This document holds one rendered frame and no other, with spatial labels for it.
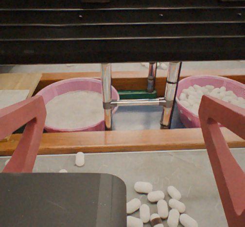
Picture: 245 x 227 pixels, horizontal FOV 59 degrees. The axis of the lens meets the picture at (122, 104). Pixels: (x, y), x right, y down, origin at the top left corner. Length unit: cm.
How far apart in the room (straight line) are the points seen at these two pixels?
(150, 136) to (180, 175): 11
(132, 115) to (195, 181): 33
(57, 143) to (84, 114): 15
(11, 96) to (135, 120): 39
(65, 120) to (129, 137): 21
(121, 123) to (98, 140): 20
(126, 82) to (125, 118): 14
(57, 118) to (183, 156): 38
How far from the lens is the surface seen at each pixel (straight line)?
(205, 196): 50
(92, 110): 67
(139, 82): 80
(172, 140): 55
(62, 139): 56
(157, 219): 44
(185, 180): 51
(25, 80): 81
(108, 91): 49
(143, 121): 72
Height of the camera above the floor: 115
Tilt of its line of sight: 37 degrees down
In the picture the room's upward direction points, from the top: straight up
